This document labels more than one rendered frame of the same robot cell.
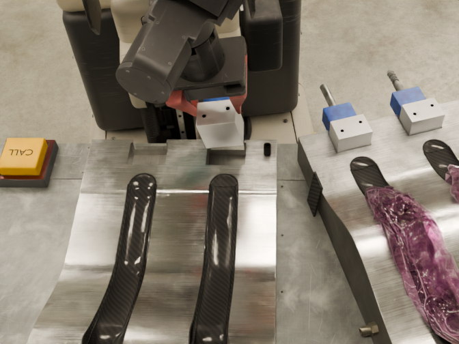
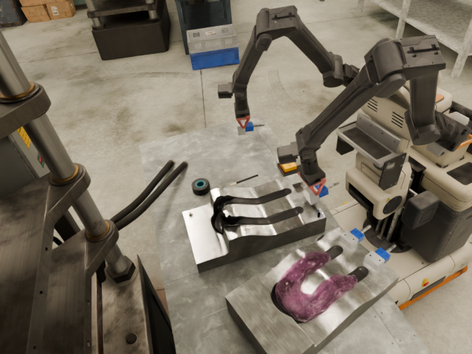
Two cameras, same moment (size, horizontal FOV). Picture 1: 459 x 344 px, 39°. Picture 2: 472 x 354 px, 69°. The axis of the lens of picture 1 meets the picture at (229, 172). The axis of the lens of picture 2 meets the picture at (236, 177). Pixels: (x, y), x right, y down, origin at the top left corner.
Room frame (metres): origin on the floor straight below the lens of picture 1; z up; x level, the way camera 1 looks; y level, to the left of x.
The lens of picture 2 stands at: (0.01, -0.71, 1.88)
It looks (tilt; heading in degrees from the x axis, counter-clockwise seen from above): 43 degrees down; 70
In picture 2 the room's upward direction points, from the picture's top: 7 degrees counter-clockwise
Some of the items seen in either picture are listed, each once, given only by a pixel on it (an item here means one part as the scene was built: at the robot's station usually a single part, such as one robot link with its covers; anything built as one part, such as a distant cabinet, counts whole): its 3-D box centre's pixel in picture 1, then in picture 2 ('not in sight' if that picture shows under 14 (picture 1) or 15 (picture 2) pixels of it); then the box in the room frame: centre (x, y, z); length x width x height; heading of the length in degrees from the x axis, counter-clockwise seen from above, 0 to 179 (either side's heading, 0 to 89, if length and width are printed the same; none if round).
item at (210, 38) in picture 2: not in sight; (211, 38); (1.41, 3.34, 0.28); 0.61 x 0.41 x 0.15; 162
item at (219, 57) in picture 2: not in sight; (213, 52); (1.41, 3.34, 0.11); 0.61 x 0.41 x 0.22; 162
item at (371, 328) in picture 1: (368, 330); not in sight; (0.31, -0.15, 0.84); 0.02 x 0.01 x 0.02; 100
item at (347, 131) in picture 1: (338, 115); (357, 234); (0.64, -0.17, 0.86); 0.13 x 0.05 x 0.05; 10
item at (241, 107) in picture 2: not in sight; (241, 103); (0.54, 0.56, 1.06); 0.10 x 0.07 x 0.07; 71
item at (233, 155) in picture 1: (227, 160); (312, 208); (0.56, 0.00, 0.87); 0.05 x 0.05 x 0.04; 83
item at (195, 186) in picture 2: not in sight; (201, 186); (0.24, 0.39, 0.82); 0.08 x 0.08 x 0.04
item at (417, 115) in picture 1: (406, 99); (383, 255); (0.66, -0.27, 0.86); 0.13 x 0.05 x 0.05; 10
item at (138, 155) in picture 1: (149, 160); (299, 190); (0.58, 0.11, 0.87); 0.05 x 0.05 x 0.04; 83
